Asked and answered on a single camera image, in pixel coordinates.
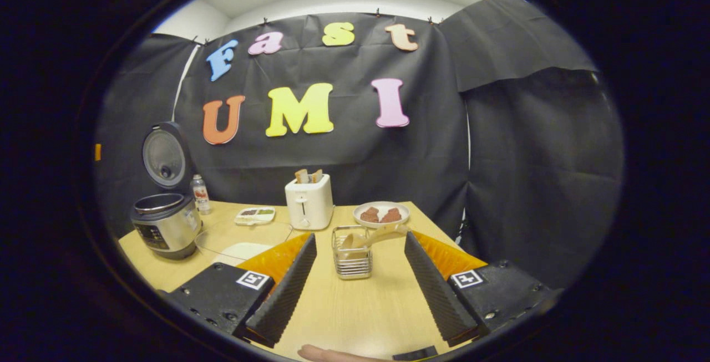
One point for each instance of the wooden spoon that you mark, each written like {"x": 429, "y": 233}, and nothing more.
{"x": 388, "y": 233}

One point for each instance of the black silver rice cooker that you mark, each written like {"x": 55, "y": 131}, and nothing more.
{"x": 166, "y": 229}

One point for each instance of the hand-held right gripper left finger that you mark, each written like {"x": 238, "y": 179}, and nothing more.
{"x": 288, "y": 295}

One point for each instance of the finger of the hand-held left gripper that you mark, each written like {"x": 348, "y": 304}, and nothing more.
{"x": 97, "y": 152}

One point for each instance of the white rice container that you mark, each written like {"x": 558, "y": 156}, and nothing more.
{"x": 244, "y": 251}

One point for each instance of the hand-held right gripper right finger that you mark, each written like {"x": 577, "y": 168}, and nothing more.
{"x": 438, "y": 295}

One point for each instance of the toast slice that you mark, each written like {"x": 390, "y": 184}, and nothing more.
{"x": 301, "y": 176}
{"x": 316, "y": 176}

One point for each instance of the white toaster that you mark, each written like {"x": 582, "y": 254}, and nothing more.
{"x": 308, "y": 207}

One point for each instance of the brown meat piece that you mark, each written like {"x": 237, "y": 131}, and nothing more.
{"x": 391, "y": 215}
{"x": 370, "y": 215}

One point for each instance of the white divided condiment dish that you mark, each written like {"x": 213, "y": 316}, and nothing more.
{"x": 255, "y": 216}

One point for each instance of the white round plate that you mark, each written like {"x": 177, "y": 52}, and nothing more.
{"x": 383, "y": 225}

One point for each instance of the small clear bottle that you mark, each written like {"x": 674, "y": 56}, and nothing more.
{"x": 200, "y": 195}

